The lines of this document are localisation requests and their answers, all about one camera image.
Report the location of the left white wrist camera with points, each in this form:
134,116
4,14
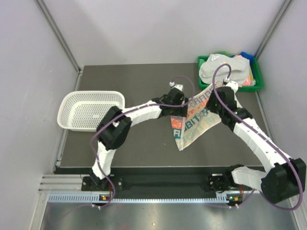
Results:
176,86

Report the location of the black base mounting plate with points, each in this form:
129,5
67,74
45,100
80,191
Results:
157,182

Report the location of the grey slotted cable duct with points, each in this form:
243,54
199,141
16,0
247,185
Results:
100,198

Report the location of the blue cloth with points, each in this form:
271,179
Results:
247,56

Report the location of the white perforated plastic basket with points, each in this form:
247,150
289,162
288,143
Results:
83,110

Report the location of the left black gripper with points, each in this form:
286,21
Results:
181,112

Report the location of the colourful rabbit print towel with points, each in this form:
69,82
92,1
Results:
199,119

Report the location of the pink striped towel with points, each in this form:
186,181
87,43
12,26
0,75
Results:
241,71

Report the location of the green plastic bin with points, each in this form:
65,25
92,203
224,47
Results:
257,76

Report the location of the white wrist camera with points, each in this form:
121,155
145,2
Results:
232,84
176,86

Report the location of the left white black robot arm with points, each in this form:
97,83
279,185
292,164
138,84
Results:
114,127

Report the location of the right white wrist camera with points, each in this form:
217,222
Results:
232,84

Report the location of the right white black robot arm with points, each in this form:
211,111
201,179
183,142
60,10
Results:
283,176

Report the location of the aluminium frame rail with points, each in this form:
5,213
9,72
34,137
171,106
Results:
61,183

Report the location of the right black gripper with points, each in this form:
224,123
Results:
210,104

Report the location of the green cloth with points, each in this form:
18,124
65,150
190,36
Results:
228,54

